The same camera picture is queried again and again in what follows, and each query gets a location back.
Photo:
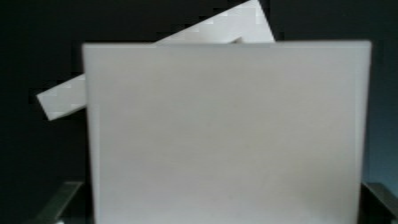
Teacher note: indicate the white cabinet top block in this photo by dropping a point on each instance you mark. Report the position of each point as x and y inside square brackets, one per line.
[226, 131]

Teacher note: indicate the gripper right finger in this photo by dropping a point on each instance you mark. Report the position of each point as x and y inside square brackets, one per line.
[380, 204]

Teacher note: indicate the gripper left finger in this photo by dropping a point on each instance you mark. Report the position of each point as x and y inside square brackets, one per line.
[50, 214]

